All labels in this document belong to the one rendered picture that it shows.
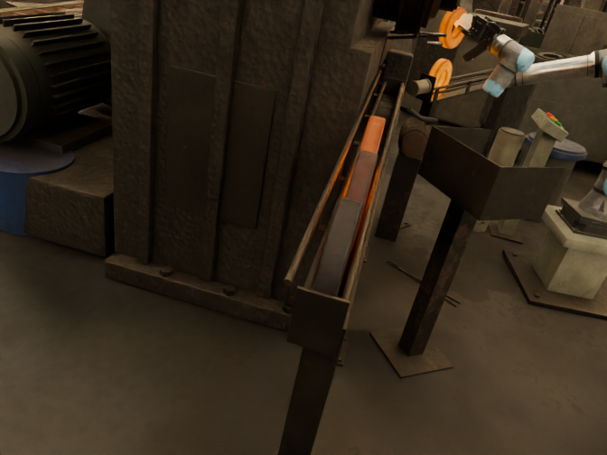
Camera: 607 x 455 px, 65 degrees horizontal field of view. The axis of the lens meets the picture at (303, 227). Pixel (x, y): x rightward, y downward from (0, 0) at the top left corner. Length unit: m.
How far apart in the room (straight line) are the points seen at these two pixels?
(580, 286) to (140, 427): 1.76
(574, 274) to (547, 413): 0.74
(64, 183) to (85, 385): 0.71
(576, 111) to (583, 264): 1.91
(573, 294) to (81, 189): 1.95
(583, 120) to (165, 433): 3.48
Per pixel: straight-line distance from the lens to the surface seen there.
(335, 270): 0.64
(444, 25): 2.10
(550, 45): 6.25
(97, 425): 1.32
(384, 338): 1.64
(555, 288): 2.27
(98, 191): 1.74
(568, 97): 3.91
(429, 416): 1.48
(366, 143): 0.96
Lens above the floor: 1.04
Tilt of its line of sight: 29 degrees down
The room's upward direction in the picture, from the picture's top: 12 degrees clockwise
